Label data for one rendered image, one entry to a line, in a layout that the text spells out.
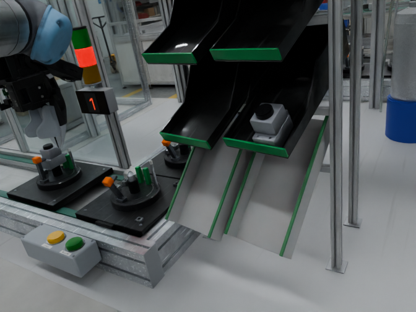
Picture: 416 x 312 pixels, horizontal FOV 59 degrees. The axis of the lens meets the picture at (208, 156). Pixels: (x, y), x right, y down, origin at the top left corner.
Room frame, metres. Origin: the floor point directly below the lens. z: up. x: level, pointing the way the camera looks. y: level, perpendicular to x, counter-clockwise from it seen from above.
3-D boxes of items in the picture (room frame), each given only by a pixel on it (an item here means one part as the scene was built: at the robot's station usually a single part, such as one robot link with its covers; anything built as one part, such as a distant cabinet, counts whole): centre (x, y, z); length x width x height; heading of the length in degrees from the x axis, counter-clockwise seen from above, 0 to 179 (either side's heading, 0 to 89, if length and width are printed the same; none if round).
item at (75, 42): (1.09, 0.30, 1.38); 0.05 x 0.05 x 0.05
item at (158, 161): (1.08, 0.07, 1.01); 0.24 x 0.24 x 0.13; 55
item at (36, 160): (1.05, 0.51, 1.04); 0.04 x 0.02 x 0.08; 145
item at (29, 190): (1.08, 0.49, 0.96); 0.24 x 0.24 x 0.02; 55
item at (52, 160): (1.09, 0.48, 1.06); 0.08 x 0.04 x 0.07; 145
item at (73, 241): (0.72, 0.35, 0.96); 0.04 x 0.04 x 0.02
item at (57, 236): (0.76, 0.40, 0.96); 0.04 x 0.04 x 0.02
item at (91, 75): (1.09, 0.30, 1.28); 0.05 x 0.05 x 0.05
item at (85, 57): (1.09, 0.30, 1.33); 0.05 x 0.05 x 0.05
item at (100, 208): (0.88, 0.21, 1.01); 0.24 x 0.24 x 0.13; 55
